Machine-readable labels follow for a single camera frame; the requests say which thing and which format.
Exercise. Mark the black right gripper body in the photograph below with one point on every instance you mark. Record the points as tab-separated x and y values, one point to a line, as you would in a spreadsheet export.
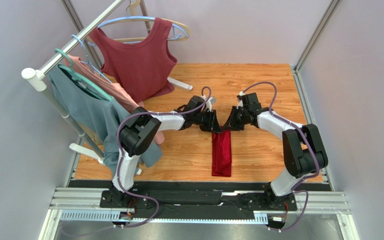
236	118

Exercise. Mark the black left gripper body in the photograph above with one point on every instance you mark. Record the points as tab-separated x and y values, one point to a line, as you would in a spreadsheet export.
206	120

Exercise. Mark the red cloth napkin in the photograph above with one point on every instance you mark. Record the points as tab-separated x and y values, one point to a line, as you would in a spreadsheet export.
221	154

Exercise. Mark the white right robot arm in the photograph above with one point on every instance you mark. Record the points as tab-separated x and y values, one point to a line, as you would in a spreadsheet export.
304	154

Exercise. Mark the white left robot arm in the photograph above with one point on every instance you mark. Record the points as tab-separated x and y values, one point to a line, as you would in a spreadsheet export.
136	134

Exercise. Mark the maroon tank top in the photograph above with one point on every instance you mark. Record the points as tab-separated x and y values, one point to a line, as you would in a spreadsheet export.
143	71

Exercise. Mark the pink hanging shirt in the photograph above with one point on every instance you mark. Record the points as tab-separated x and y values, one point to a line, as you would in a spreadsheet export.
113	89

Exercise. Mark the light blue clothes hanger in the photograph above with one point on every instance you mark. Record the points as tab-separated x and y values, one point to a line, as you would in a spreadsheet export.
102	39

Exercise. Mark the grey-blue hanging shirt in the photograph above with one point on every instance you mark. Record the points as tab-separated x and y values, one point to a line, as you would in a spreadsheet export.
102	115

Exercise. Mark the teal clothes hanger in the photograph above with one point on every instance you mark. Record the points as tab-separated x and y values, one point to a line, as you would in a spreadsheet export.
78	76

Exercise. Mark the white clothes rack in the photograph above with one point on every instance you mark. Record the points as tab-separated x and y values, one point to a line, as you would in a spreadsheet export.
35	76

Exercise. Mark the blue wire clothes hanger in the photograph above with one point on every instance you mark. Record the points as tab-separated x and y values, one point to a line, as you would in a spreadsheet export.
88	60

